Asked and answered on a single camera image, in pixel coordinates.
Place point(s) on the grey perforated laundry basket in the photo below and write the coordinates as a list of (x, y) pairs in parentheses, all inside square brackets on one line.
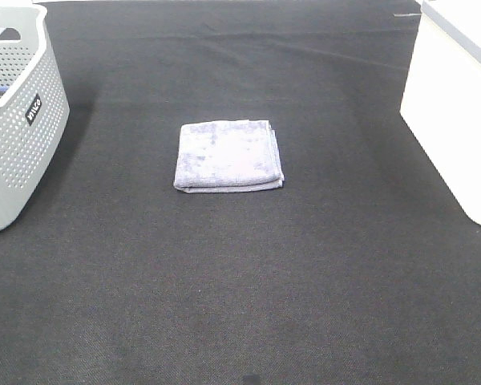
[(33, 111)]

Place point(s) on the white storage box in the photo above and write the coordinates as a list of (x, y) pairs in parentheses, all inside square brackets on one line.
[(441, 102)]

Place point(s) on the black table mat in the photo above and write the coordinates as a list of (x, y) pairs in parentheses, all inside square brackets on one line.
[(361, 269)]

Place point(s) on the lavender towel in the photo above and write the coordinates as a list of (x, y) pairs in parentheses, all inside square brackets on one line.
[(228, 156)]

